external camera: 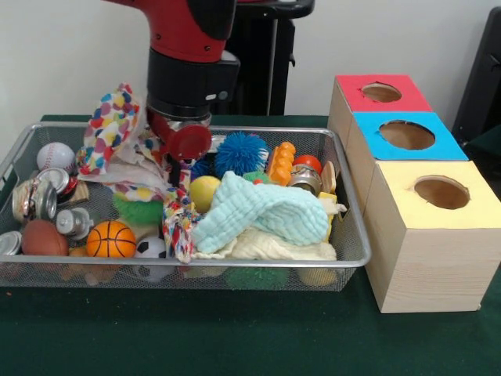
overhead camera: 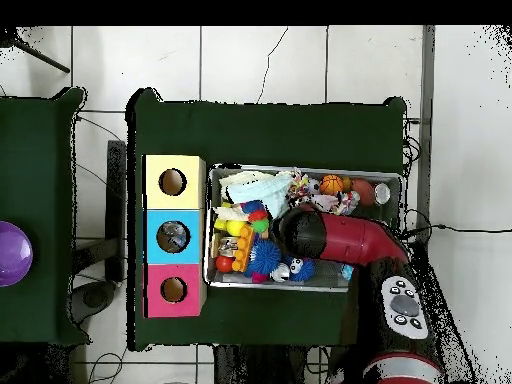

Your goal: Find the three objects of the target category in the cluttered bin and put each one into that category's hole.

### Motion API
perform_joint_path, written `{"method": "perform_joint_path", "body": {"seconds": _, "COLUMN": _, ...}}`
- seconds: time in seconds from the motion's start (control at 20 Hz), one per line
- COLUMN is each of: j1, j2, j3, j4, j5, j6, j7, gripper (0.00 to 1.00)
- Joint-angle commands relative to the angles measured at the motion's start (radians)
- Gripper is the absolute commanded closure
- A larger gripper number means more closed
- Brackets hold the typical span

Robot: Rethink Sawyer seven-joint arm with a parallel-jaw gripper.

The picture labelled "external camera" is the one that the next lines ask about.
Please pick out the blue spiky ball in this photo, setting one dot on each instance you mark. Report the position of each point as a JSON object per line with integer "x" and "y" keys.
{"x": 242, "y": 152}

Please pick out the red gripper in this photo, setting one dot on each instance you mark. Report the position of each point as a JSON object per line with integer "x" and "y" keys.
{"x": 192, "y": 141}

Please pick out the wooden box with three holes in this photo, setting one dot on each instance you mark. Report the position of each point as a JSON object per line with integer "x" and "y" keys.
{"x": 430, "y": 266}

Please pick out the yellow ball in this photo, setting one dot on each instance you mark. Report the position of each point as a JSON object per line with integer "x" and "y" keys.
{"x": 203, "y": 192}

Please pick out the light blue knitted cloth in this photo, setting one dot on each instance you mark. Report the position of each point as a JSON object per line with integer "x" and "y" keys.
{"x": 274, "y": 207}

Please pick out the white baseball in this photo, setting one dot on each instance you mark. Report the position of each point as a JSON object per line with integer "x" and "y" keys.
{"x": 55, "y": 156}

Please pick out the silver astronaut toy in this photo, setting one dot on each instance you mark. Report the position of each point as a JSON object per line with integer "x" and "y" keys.
{"x": 74, "y": 223}

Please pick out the cream knitted cloth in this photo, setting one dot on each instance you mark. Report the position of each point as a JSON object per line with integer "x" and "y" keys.
{"x": 274, "y": 248}

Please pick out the green spiky ball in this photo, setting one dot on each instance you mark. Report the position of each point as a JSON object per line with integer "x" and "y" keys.
{"x": 141, "y": 209}

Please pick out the dark green side tablecloth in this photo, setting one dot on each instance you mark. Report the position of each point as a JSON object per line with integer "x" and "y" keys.
{"x": 487, "y": 147}

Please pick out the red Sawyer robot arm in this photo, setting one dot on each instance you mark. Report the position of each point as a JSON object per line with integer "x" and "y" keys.
{"x": 188, "y": 39}

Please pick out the colourful patterned cloth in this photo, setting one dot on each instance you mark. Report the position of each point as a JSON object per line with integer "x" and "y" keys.
{"x": 113, "y": 125}
{"x": 178, "y": 231}

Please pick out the small orange basketball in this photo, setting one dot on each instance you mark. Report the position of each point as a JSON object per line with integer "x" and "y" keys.
{"x": 111, "y": 239}

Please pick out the shallow mesh bin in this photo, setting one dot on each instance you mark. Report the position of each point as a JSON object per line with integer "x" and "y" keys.
{"x": 98, "y": 274}

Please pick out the brown red ball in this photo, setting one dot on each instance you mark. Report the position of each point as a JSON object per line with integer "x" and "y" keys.
{"x": 43, "y": 239}

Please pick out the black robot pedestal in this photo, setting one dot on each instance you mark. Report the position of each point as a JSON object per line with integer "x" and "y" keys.
{"x": 274, "y": 78}

